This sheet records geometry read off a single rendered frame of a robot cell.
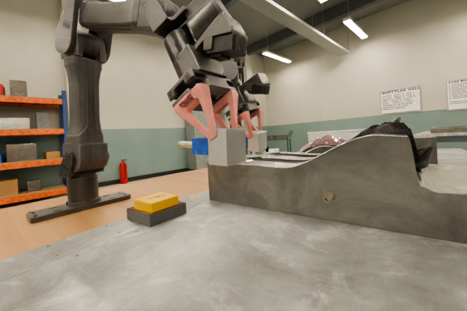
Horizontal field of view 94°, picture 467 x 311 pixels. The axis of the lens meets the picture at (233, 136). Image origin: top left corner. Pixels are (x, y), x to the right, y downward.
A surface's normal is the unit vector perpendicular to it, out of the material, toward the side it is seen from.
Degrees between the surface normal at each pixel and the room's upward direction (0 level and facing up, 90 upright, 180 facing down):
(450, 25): 90
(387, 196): 90
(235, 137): 93
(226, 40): 90
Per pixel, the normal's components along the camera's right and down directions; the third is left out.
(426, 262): -0.06, -1.00
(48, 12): 0.69, -0.04
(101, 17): -0.39, 0.08
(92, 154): 0.90, 0.00
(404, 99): -0.71, 0.04
